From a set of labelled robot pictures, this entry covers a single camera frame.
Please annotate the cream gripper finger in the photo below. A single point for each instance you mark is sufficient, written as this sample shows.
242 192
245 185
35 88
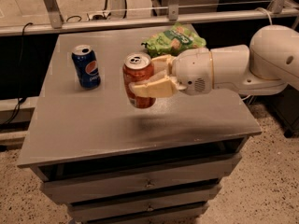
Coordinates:
161 88
163 65

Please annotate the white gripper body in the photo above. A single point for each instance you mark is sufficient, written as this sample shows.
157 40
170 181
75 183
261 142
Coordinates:
192 69

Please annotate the red coke can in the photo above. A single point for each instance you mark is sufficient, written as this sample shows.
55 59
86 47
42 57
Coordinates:
137 67

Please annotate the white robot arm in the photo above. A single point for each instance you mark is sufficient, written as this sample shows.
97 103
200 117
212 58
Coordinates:
266 66

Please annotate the green rice chip bag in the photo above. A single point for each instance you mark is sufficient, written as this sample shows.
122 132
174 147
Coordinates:
173 41

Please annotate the blue pepsi can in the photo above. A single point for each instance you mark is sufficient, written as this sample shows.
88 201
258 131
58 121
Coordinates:
85 63

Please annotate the white power strip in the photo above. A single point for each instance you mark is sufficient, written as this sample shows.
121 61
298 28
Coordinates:
98 16

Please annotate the metal railing bar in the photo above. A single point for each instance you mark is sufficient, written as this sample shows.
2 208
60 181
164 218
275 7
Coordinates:
87 26

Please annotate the bottom grey drawer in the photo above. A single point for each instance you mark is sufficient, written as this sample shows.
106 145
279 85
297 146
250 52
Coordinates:
156 216

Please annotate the grey drawer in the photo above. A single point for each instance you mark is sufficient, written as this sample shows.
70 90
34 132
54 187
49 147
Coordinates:
166 175
156 216
145 202

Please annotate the top grey drawer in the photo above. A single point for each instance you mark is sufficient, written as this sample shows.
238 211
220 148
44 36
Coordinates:
166 175

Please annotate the middle grey drawer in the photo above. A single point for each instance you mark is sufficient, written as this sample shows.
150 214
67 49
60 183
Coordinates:
145 202

